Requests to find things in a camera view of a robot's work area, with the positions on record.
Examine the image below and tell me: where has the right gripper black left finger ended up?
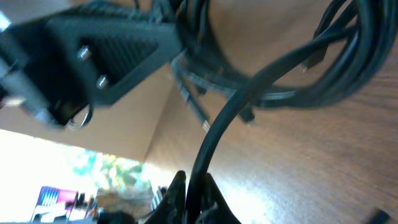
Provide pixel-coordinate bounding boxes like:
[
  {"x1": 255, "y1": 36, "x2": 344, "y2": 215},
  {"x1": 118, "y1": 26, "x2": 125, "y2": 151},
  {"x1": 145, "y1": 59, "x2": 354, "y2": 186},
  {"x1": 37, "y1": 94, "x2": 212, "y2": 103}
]
[{"x1": 145, "y1": 170, "x2": 186, "y2": 224}]

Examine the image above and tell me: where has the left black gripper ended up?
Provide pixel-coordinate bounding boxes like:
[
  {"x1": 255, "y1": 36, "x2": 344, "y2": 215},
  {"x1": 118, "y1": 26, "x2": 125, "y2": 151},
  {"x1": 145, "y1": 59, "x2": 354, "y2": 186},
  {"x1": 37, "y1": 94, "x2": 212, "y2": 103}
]
[{"x1": 1, "y1": 18, "x2": 59, "y2": 127}]

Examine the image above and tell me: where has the black cable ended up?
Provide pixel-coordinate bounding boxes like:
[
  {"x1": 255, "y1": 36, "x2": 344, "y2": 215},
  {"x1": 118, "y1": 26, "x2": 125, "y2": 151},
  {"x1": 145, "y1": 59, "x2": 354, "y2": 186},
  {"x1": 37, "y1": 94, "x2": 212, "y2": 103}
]
[
  {"x1": 185, "y1": 24, "x2": 358, "y2": 224},
  {"x1": 170, "y1": 0, "x2": 398, "y2": 125}
]

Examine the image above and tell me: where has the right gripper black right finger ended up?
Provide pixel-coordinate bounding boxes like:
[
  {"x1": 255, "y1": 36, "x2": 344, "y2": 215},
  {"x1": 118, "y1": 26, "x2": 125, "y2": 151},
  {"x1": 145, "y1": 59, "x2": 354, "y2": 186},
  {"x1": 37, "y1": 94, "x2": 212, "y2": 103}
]
[{"x1": 198, "y1": 173, "x2": 241, "y2": 224}]

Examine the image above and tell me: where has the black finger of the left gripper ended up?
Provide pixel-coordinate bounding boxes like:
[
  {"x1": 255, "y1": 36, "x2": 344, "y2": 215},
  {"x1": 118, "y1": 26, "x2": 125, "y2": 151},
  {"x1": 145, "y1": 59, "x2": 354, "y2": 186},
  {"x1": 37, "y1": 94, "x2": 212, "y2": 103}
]
[{"x1": 40, "y1": 14, "x2": 183, "y2": 124}]

